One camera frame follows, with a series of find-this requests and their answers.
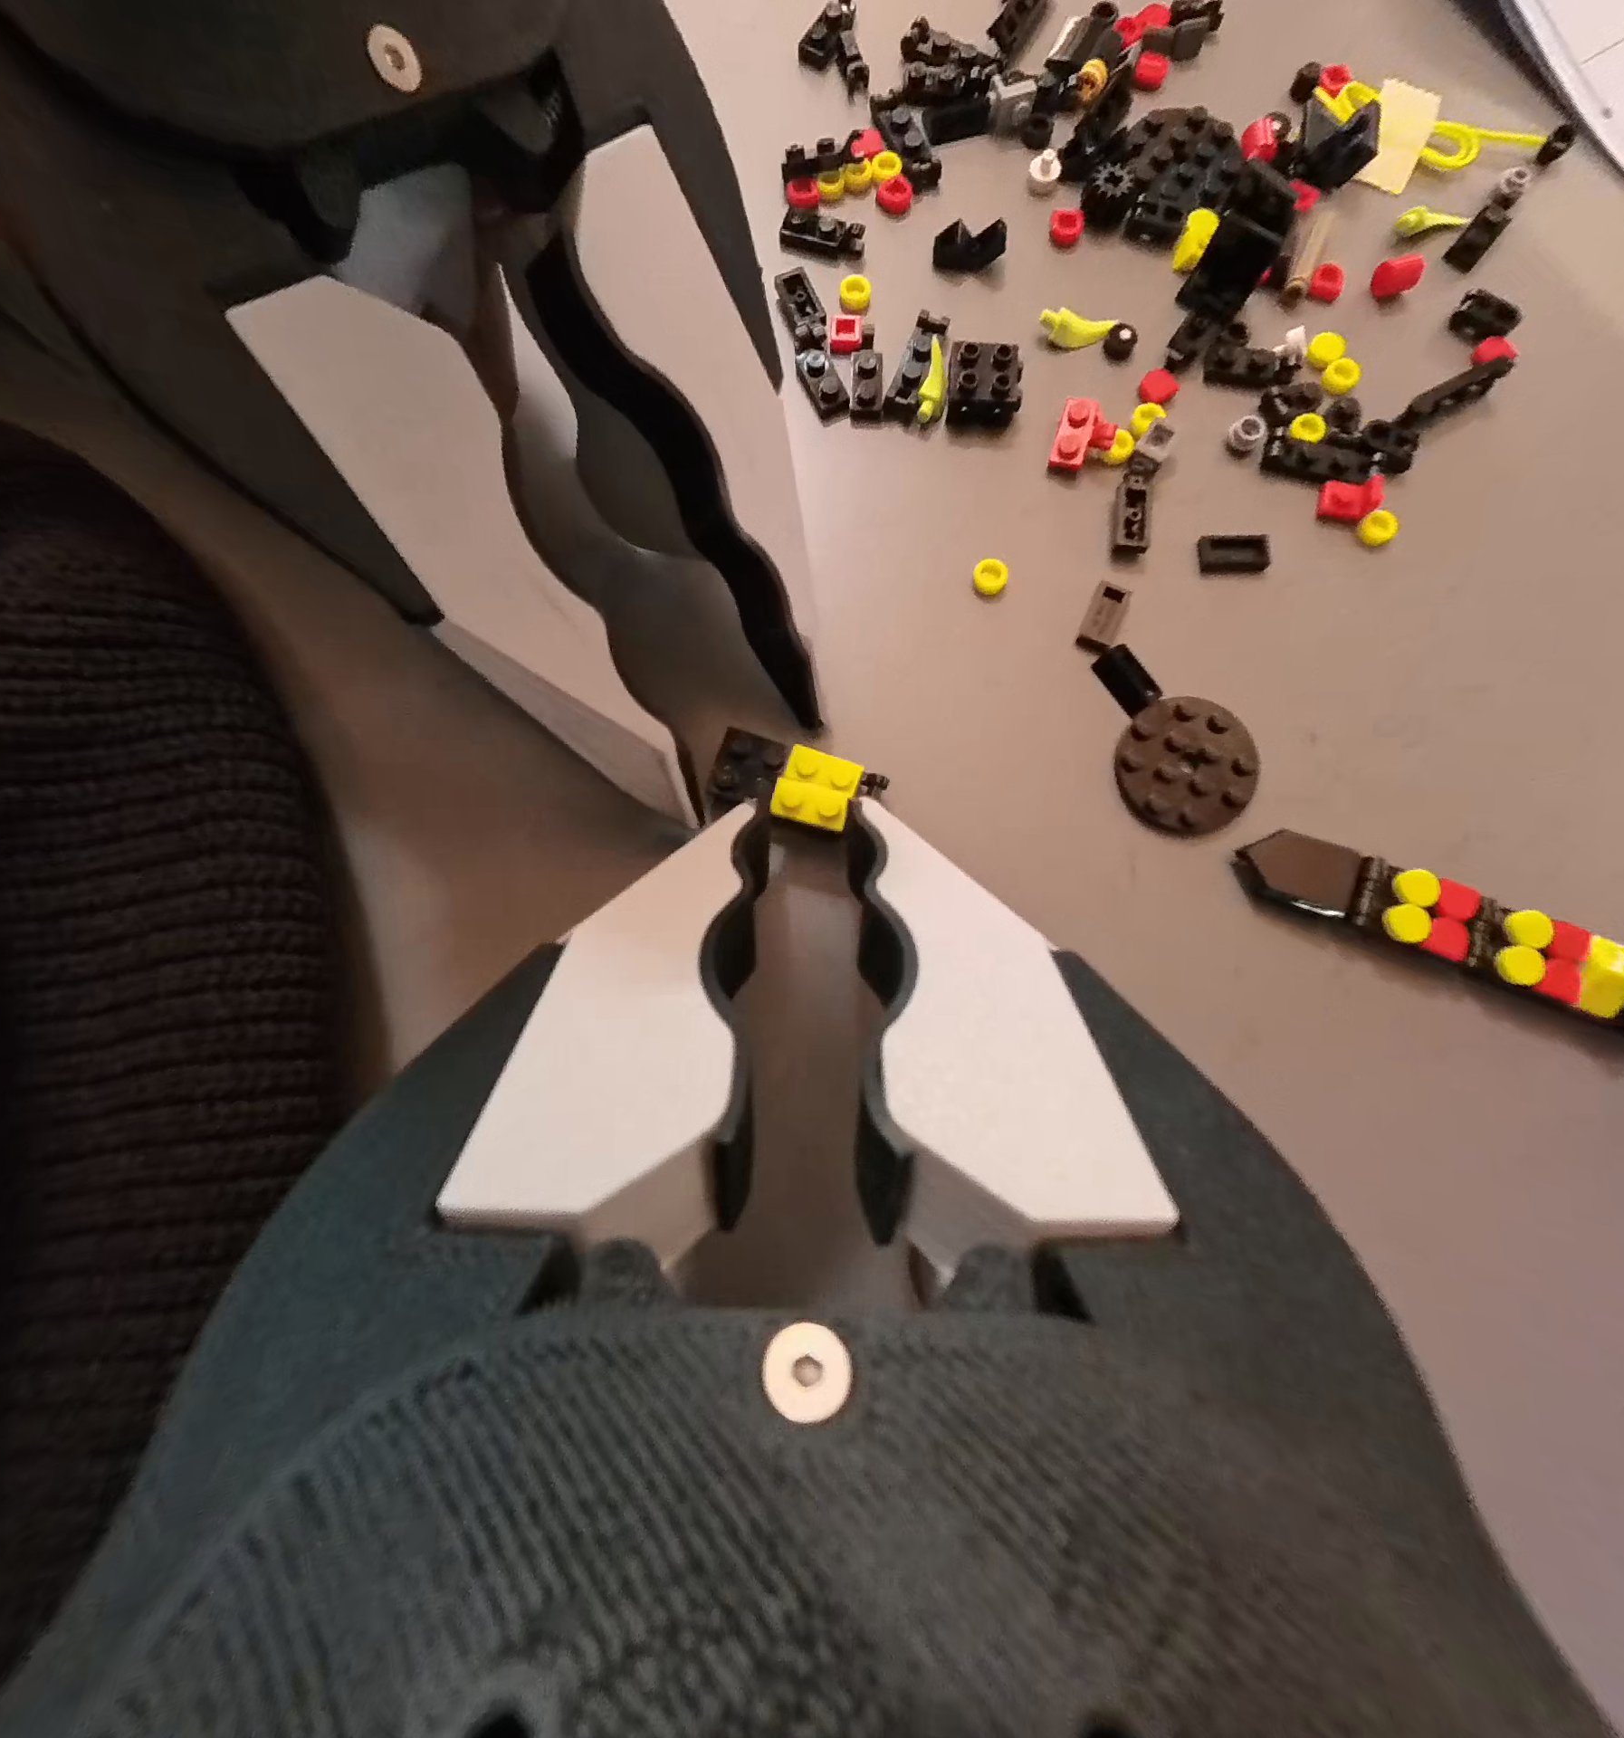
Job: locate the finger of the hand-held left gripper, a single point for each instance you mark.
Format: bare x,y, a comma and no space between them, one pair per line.
704,340
391,462

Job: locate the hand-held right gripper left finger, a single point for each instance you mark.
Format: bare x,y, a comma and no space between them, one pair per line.
582,1088

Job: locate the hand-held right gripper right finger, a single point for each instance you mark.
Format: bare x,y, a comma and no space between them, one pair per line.
1017,1088

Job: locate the dark lego plate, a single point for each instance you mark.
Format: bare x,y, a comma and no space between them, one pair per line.
737,761

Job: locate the pile of lego pieces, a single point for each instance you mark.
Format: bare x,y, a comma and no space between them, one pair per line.
1180,151

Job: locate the black red yellow lego assembly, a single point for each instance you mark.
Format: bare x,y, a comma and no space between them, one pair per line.
1302,869

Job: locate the black round lego plate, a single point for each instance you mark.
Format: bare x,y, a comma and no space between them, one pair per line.
1186,769

